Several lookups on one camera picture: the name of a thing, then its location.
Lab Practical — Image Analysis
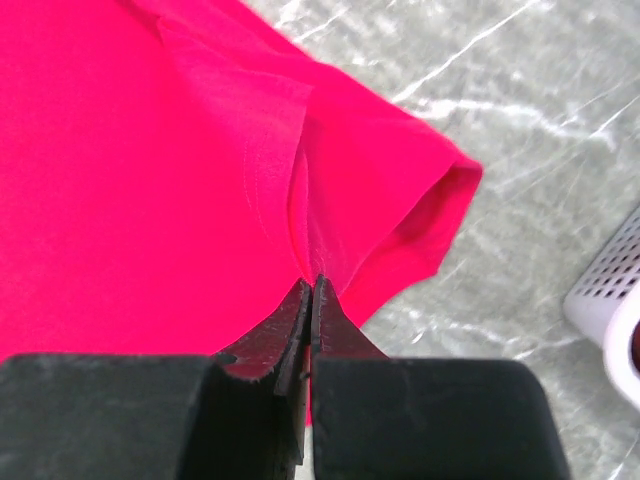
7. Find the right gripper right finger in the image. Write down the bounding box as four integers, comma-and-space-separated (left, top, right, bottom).
310, 275, 387, 360

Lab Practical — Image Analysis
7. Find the white plastic basket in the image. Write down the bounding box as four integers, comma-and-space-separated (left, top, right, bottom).
563, 210, 639, 408

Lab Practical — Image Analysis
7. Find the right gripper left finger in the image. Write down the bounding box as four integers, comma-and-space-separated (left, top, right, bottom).
189, 280, 311, 479

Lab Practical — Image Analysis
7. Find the red t-shirt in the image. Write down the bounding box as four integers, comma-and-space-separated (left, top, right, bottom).
1, 1, 482, 357

